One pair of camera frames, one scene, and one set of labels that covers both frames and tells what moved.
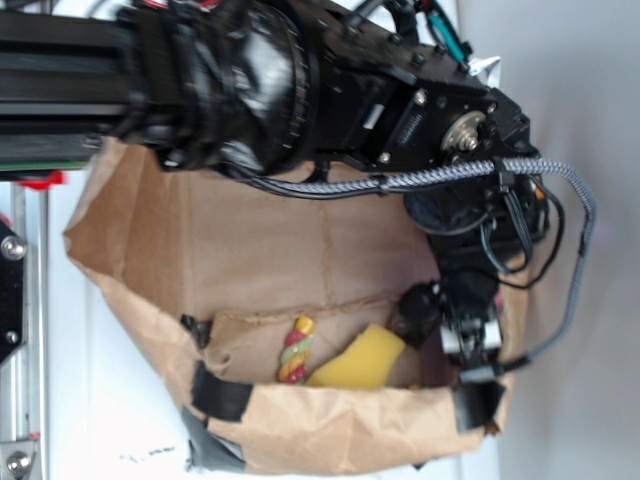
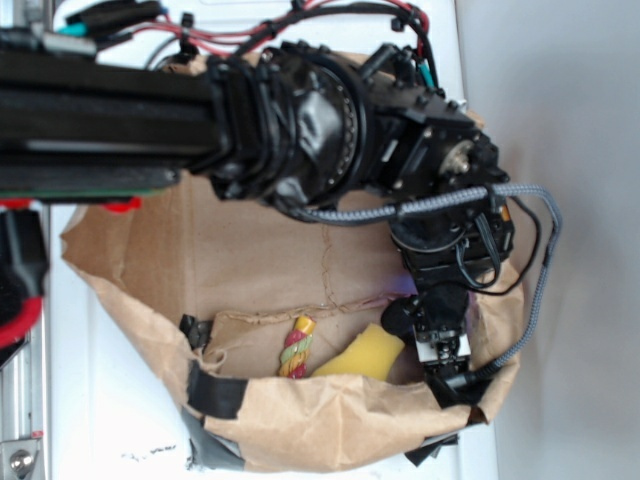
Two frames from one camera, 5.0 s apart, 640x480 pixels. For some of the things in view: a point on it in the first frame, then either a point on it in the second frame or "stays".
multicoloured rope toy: [296, 351] stays
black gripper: [469, 284] -> [441, 334]
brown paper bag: [273, 314] stays
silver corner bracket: [17, 459] stays
